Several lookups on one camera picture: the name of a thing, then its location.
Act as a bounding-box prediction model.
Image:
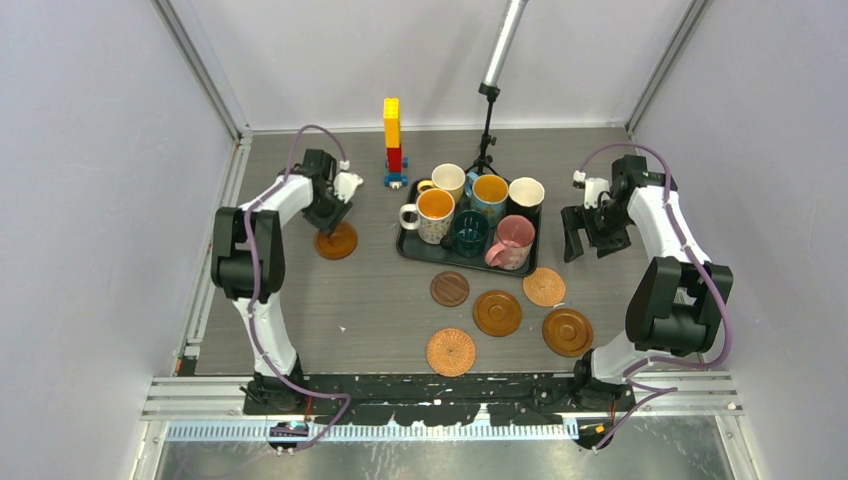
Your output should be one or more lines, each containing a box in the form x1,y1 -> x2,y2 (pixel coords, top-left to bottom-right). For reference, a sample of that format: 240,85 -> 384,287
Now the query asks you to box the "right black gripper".
562,201 -> 634,263

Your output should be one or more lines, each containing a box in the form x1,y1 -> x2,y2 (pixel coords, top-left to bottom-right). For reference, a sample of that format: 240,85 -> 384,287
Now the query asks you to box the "rattan coaster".
522,267 -> 567,308
426,328 -> 477,377

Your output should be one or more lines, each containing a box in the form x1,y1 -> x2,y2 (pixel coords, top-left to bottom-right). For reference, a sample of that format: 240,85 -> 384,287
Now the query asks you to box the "dark brown wooden coaster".
430,271 -> 470,307

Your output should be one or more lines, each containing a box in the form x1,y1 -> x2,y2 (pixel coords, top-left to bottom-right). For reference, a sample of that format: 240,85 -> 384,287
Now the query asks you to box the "rattan coaster front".
426,328 -> 477,377

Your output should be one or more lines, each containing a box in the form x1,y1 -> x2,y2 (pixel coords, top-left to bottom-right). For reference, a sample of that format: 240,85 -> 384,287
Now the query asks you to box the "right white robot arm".
561,155 -> 733,411

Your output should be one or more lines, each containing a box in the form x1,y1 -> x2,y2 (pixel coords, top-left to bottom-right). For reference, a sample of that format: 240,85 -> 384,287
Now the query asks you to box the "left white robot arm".
210,149 -> 364,414

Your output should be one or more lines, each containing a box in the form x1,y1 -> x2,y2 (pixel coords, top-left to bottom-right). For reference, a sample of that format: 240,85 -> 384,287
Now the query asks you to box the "black white-inside mug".
505,177 -> 546,221

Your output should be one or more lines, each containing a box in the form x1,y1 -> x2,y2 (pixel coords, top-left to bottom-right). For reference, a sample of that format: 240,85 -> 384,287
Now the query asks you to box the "pink ghost mug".
484,215 -> 536,271

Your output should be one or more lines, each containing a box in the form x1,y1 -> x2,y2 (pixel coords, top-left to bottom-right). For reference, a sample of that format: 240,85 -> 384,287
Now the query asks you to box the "toy brick tower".
383,97 -> 408,190

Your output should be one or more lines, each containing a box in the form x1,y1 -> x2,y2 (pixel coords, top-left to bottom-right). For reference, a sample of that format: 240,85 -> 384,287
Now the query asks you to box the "black serving tray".
395,176 -> 543,279

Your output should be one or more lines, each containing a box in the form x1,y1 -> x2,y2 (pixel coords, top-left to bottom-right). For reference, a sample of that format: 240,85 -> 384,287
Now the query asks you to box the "floral white mug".
399,188 -> 456,245

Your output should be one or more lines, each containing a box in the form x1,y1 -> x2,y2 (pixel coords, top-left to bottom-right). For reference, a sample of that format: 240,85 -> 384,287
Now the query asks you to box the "blue patterned mug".
465,172 -> 509,227

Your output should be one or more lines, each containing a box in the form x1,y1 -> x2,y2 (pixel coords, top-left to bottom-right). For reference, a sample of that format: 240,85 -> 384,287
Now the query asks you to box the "cream yellow mug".
416,163 -> 466,204

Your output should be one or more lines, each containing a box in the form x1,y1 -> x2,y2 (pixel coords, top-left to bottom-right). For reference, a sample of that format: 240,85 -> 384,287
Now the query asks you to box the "dark green mug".
440,210 -> 490,258

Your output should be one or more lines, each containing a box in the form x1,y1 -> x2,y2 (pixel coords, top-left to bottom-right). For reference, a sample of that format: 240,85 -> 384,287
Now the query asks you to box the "black tripod stand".
465,82 -> 500,175

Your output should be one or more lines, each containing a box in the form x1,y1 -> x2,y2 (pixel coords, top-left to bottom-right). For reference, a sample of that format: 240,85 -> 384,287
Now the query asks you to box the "silver metal pole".
480,0 -> 529,89

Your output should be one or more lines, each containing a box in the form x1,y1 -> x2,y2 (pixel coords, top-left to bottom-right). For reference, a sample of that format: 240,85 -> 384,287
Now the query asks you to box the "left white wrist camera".
333,160 -> 364,203

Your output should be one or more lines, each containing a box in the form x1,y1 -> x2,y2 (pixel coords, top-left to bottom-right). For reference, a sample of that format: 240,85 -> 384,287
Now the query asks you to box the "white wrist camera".
333,160 -> 364,203
573,170 -> 610,209

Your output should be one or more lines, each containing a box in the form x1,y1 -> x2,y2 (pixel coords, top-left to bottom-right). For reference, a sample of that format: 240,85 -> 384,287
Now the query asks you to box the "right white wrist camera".
573,170 -> 610,209

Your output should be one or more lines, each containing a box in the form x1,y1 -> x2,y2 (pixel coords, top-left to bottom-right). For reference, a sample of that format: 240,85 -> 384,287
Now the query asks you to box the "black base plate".
240,373 -> 635,427

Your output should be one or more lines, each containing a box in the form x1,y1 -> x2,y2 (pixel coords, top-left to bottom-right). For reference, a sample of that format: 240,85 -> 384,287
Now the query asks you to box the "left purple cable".
242,124 -> 353,454

